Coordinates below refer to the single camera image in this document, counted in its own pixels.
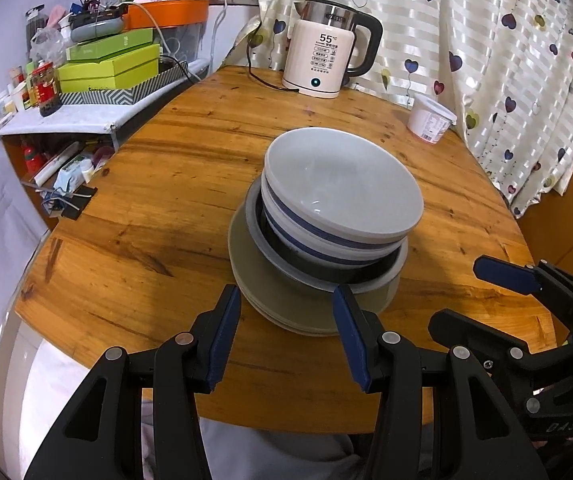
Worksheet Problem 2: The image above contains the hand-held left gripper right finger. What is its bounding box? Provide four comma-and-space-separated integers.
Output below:
333, 285, 550, 480

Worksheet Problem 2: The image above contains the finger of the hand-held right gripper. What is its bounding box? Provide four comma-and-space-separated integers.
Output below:
473, 255, 542, 293
427, 310, 562, 367

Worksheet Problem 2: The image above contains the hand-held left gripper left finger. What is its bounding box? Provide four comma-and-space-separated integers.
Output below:
24, 284, 243, 480

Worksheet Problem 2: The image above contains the stainless steel bowl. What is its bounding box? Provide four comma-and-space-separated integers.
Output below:
244, 180, 410, 293

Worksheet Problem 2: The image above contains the white bowl blue stripe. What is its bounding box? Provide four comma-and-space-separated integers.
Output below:
260, 170, 410, 267
264, 127, 425, 241

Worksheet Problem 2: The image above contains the brown wooden cabinet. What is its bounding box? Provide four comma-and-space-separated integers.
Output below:
517, 157, 573, 271

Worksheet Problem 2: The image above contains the grey clothing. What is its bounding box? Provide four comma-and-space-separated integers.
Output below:
139, 385, 382, 480

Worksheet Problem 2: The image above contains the white plastic tub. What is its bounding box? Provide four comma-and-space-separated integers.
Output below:
407, 93, 458, 146

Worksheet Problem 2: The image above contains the black binder clip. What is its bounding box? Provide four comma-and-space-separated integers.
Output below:
61, 185, 98, 221

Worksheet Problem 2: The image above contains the white tube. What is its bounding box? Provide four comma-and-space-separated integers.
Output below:
34, 141, 84, 186

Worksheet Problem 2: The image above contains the heart print curtain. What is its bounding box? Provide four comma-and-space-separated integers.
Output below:
254, 0, 573, 218

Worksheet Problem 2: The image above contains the small red bottle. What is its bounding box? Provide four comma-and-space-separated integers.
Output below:
21, 142, 47, 176

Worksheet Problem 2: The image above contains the chevron patterned box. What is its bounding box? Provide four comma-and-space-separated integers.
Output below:
59, 60, 190, 107

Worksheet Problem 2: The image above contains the white shelf board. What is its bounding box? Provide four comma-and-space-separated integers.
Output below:
0, 57, 212, 153

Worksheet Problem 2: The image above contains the cream electric kettle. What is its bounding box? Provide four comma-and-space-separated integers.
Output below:
281, 0, 384, 99

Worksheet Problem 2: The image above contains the green flat box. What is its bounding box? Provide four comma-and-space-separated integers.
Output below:
58, 43, 161, 93
65, 27, 154, 63

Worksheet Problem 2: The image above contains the red label bottle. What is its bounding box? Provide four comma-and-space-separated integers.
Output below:
31, 60, 62, 116

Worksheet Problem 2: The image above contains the orange-lid clear storage box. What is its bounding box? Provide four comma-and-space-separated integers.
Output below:
124, 0, 210, 68

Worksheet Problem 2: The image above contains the grey oval case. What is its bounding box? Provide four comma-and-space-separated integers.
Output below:
69, 15, 124, 43

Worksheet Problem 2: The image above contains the clear plastic bag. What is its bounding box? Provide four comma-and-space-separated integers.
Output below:
29, 27, 64, 63

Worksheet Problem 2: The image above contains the black kettle cable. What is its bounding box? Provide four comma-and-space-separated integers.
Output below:
245, 35, 300, 93

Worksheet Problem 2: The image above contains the white cable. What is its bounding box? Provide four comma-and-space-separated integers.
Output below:
211, 0, 232, 73

